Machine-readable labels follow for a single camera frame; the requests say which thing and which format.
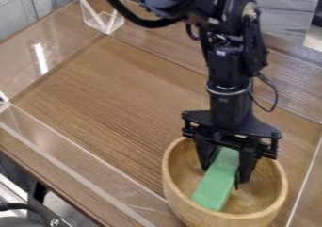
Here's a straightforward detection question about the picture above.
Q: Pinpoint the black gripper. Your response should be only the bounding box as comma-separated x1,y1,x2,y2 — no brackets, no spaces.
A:
181,110,281,189

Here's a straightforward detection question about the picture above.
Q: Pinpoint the green rectangular block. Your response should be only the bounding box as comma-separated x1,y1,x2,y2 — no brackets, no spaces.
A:
190,148,239,211

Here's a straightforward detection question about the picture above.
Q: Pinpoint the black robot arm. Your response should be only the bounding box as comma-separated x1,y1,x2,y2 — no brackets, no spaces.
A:
138,0,281,185

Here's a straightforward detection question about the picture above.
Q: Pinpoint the brown wooden bowl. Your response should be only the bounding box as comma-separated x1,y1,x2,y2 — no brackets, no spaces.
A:
161,138,288,227

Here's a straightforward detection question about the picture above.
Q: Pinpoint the clear acrylic front wall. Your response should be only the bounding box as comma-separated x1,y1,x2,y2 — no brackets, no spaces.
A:
0,90,208,227

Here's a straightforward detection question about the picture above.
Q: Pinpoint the clear acrylic corner bracket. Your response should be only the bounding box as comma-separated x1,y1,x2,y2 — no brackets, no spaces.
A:
78,0,124,35

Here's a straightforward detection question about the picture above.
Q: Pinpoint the black metal table leg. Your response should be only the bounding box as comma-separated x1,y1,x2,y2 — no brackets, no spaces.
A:
27,181,72,227

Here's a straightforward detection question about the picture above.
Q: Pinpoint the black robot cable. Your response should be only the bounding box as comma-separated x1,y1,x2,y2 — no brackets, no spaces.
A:
96,0,185,29

